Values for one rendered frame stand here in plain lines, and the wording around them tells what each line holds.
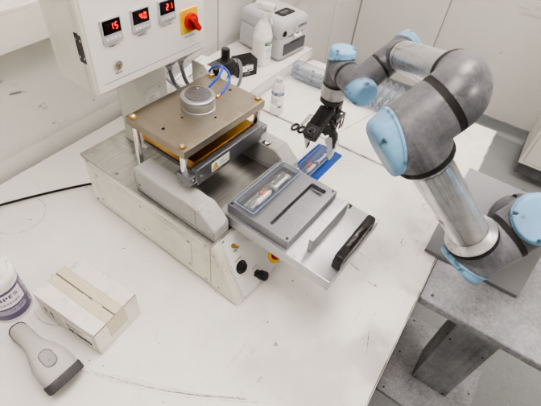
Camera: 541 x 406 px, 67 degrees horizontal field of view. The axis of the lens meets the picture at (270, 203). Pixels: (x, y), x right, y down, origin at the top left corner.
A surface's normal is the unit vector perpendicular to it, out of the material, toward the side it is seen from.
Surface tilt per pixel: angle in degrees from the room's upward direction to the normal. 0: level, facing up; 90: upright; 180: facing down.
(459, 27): 90
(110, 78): 90
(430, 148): 76
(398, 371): 0
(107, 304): 2
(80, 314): 3
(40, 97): 90
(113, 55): 90
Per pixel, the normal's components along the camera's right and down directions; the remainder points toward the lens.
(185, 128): 0.09, -0.68
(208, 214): 0.58, -0.21
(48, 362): 0.38, -0.46
